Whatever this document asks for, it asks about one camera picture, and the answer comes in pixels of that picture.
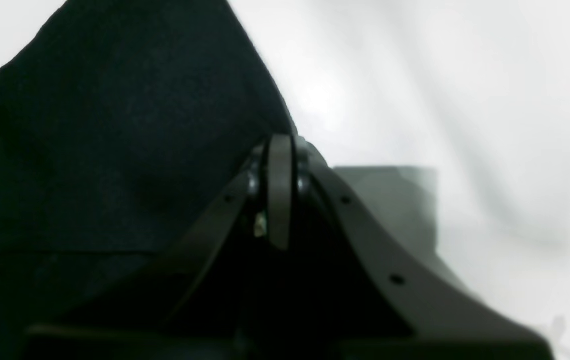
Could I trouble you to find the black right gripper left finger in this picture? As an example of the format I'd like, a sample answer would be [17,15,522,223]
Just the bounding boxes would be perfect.
[25,135,294,360]

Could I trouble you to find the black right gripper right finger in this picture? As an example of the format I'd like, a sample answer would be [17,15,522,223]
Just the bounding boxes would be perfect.
[292,136,553,360]

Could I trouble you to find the black T-shirt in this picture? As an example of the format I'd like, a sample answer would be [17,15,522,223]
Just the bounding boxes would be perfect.
[0,0,297,360]

